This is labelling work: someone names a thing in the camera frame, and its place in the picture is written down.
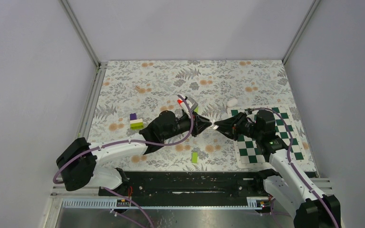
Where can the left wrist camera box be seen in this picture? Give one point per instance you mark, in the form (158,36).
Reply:
(193,105)

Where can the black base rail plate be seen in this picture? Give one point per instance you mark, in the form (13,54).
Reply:
(194,189)

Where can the white oval earbud charging case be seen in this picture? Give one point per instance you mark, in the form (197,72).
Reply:
(232,103)

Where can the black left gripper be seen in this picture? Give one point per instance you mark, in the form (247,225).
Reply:
(200,124)

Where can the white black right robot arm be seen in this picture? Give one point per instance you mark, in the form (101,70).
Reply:
(303,200)

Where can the floral patterned table mat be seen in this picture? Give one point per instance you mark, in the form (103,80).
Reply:
(149,87)

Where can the green toy brick lower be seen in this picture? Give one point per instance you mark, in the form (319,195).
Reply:
(194,158)

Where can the green white checkerboard mat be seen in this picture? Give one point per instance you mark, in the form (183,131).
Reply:
(249,157)

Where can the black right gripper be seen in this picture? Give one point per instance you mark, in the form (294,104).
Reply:
(228,128)

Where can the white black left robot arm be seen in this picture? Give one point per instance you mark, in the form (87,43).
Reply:
(80,165)

